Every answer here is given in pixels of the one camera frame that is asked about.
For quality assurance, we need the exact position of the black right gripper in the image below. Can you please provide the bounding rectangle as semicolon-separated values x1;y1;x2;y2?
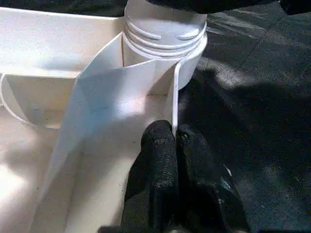
280;0;311;16

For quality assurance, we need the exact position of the white plastic table leg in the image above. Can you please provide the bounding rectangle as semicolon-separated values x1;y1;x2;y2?
123;0;208;60

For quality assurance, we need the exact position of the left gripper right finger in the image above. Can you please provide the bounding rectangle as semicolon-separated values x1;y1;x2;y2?
177;124;251;233

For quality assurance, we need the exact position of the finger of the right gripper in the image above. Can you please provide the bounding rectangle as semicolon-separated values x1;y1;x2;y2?
148;0;280;15

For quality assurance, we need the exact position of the black work mat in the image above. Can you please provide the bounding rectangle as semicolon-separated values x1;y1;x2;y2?
0;0;311;233

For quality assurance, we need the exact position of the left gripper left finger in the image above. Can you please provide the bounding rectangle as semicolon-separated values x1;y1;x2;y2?
122;120;179;233

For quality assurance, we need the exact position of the white plastic table top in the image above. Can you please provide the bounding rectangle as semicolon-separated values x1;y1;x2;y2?
0;7;208;233

